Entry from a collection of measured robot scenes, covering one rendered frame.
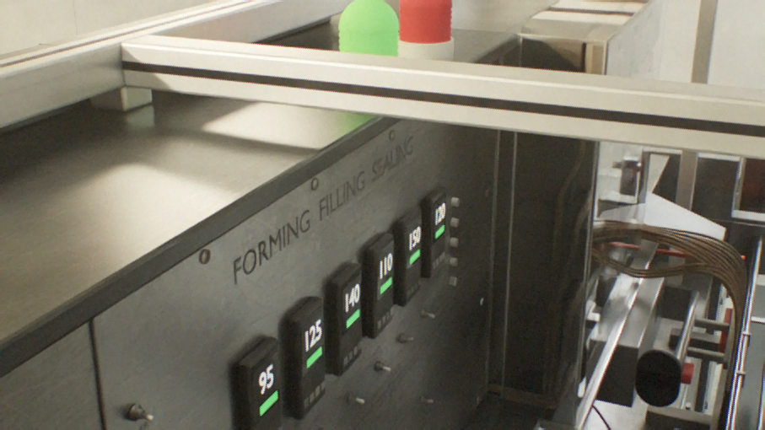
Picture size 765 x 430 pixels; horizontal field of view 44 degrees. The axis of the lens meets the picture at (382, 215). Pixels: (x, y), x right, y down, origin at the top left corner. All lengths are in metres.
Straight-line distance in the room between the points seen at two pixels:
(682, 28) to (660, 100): 5.28
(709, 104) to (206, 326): 0.37
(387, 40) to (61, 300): 0.48
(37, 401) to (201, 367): 0.16
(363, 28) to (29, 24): 3.66
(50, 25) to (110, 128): 3.77
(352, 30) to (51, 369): 0.47
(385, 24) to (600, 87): 0.28
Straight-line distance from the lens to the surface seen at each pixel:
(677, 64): 5.99
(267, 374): 0.73
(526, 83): 0.69
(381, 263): 0.91
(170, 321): 0.63
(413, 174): 0.98
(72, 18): 4.68
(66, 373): 0.56
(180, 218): 0.60
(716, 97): 0.67
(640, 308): 1.82
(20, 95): 0.77
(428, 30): 1.03
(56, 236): 0.60
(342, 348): 0.86
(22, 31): 4.45
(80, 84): 0.82
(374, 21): 0.89
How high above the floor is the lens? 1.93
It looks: 21 degrees down
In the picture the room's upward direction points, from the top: straight up
